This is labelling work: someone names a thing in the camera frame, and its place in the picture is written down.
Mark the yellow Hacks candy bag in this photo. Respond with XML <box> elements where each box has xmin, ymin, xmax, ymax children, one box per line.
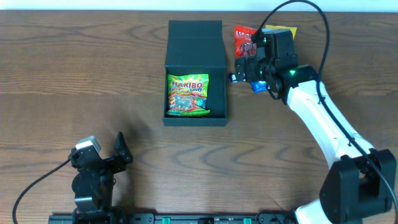
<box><xmin>265</xmin><ymin>25</ymin><xmax>297</xmax><ymax>39</ymax></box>

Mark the red Hacks candy bag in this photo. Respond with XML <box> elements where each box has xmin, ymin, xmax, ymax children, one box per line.
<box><xmin>234</xmin><ymin>26</ymin><xmax>257</xmax><ymax>58</ymax></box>

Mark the blue Oreo cookie pack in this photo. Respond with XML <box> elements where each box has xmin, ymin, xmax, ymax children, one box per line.
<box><xmin>251</xmin><ymin>81</ymin><xmax>267</xmax><ymax>94</ymax></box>

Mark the green Haribo gummy bag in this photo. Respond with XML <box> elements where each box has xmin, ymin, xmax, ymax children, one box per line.
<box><xmin>166</xmin><ymin>74</ymin><xmax>210</xmax><ymax>117</ymax></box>

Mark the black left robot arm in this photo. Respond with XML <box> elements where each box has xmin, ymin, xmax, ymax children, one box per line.
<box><xmin>68</xmin><ymin>132</ymin><xmax>133</xmax><ymax>223</ymax></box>

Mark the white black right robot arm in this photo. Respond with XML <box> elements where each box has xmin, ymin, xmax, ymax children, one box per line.
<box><xmin>229</xmin><ymin>26</ymin><xmax>397</xmax><ymax>223</ymax></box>

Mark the blue Dairy Milk chocolate bar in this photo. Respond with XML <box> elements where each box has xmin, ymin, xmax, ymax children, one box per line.
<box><xmin>228</xmin><ymin>72</ymin><xmax>246</xmax><ymax>83</ymax></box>

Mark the dark green open box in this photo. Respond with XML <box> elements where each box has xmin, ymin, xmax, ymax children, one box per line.
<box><xmin>163</xmin><ymin>20</ymin><xmax>228</xmax><ymax>126</ymax></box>

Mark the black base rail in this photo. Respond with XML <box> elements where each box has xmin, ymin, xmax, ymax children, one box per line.
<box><xmin>48</xmin><ymin>212</ymin><xmax>299</xmax><ymax>224</ymax></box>

